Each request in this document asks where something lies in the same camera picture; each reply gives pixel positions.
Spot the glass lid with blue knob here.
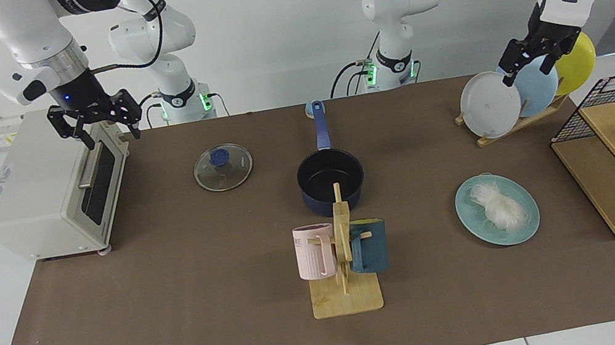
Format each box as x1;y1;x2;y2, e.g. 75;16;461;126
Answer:
190;139;257;196

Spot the white vermicelli bundle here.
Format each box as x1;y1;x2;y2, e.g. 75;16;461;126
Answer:
468;174;531;236

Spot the light blue round plate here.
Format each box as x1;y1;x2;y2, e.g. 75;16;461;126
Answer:
494;53;564;121

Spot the yellow round plate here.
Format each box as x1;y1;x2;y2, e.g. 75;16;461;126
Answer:
544;30;602;97

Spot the white round plate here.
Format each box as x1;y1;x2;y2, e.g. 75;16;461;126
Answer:
455;67;527;144

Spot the wooden plate rack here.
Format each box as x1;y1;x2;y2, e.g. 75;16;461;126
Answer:
454;91;576;151

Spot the teal round plate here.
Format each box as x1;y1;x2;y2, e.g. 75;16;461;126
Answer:
450;166;545;254

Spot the pale toaster oven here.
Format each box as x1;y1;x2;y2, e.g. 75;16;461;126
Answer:
0;96;147;273

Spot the brown table cloth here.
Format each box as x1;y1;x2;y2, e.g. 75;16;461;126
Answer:
0;51;615;345

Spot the small blue round thing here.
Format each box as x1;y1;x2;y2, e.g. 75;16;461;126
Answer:
304;99;330;120

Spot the pink ribbed cup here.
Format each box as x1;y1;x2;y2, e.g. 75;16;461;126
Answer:
291;222;341;283

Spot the dark teal cup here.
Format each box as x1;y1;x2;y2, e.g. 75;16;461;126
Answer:
343;216;393;277

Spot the wooden cup stand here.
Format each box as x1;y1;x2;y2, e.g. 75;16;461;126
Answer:
293;178;386;321

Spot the black base cable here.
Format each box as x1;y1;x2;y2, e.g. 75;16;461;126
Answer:
321;29;394;99
136;91;169;130

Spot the black pot with blue handle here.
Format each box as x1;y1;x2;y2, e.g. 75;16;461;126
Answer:
285;95;371;222

